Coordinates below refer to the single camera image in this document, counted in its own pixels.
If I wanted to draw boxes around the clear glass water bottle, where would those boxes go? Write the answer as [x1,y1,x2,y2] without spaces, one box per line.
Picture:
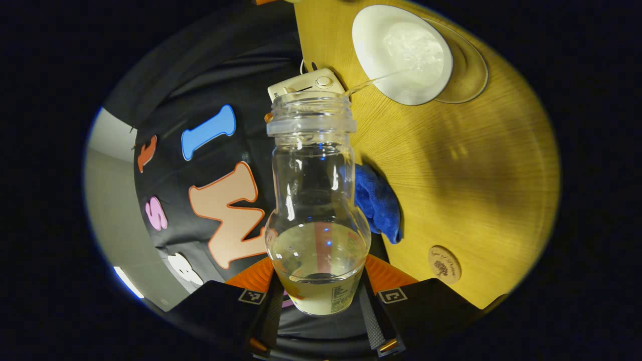
[264,91,372,316]

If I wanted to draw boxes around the ceiling light panel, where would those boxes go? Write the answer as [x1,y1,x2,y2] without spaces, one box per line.
[113,266,146,300]

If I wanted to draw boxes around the black backdrop cloth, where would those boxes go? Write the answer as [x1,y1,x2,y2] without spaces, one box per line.
[103,0,392,351]

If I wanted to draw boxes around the blue towel cloth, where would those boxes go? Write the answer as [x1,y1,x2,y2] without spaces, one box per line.
[351,163,403,245]

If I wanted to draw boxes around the cream ceramic teacup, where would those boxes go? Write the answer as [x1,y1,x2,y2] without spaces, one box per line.
[352,5,454,106]

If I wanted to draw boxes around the cream ceramic saucer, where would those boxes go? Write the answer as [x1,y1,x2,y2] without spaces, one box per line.
[424,18,489,104]

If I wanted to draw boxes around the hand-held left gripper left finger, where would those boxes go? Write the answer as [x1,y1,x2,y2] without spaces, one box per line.
[171,257,284,354]

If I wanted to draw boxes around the round wooden coaster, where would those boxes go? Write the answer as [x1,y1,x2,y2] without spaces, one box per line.
[428,245,462,285]

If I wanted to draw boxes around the white toaster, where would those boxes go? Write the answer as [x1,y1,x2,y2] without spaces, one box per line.
[267,68,347,103]

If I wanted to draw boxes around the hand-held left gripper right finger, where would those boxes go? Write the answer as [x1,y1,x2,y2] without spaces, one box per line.
[359,253,485,357]

